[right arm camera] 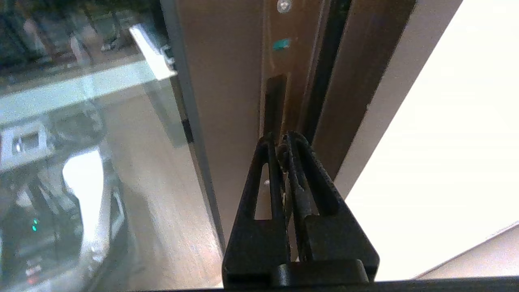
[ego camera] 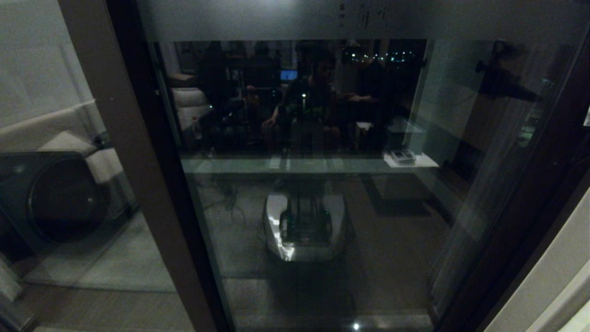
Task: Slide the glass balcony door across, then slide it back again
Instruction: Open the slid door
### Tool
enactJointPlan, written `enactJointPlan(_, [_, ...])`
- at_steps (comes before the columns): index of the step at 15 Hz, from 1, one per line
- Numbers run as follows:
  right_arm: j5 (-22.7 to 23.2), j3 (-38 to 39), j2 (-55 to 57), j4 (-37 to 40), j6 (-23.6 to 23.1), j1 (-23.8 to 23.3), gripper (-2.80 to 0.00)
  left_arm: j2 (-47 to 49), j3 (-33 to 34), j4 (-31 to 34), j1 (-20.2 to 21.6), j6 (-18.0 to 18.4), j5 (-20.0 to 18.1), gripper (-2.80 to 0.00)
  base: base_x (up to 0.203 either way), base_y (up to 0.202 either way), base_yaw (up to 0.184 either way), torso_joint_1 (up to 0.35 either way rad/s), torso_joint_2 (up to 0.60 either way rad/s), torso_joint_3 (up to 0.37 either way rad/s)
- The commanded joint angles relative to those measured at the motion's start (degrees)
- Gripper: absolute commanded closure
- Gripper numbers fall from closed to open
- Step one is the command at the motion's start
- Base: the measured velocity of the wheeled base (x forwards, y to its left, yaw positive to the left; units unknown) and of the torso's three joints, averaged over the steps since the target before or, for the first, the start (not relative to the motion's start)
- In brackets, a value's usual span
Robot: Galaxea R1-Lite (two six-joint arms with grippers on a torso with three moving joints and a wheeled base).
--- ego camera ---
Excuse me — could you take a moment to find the light beige sofa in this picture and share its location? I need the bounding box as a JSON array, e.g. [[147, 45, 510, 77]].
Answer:
[[0, 99, 139, 223]]

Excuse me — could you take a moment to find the light grey rug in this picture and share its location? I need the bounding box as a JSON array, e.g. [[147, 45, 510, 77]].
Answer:
[[21, 210, 179, 295]]

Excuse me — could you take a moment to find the dark brown door jamb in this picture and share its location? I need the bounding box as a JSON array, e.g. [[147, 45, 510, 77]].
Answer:
[[438, 152, 590, 332]]

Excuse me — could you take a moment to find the dark grey upholstered seat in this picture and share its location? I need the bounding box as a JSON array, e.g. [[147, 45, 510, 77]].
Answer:
[[0, 151, 113, 252]]

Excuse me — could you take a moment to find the brown framed fixed glass panel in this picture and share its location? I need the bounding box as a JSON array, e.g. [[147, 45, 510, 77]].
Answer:
[[0, 0, 218, 332]]

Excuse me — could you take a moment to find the brown framed sliding glass door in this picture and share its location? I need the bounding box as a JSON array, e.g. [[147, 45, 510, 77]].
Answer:
[[108, 0, 590, 332]]

